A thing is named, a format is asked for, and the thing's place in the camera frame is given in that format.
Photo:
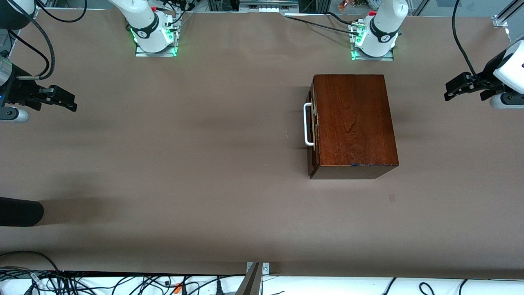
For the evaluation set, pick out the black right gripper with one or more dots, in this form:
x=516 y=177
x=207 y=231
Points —
x=18 y=91

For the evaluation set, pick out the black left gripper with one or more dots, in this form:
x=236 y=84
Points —
x=486 y=78

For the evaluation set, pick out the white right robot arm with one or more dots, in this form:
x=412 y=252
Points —
x=143 y=20

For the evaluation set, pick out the dark brown wooden cabinet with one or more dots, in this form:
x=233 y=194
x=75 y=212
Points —
x=356 y=123

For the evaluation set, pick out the black cylindrical object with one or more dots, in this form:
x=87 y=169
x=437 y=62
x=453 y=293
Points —
x=20 y=211

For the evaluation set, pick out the grey power strip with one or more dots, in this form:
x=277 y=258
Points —
x=268 y=8

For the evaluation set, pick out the dark slanted bar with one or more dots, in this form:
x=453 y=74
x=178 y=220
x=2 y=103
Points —
x=249 y=284

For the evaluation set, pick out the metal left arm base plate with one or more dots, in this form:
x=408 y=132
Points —
x=387 y=57

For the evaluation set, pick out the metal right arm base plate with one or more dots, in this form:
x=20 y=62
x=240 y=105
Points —
x=147 y=52

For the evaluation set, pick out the silver metal bracket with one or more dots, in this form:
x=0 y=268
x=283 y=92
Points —
x=266 y=268

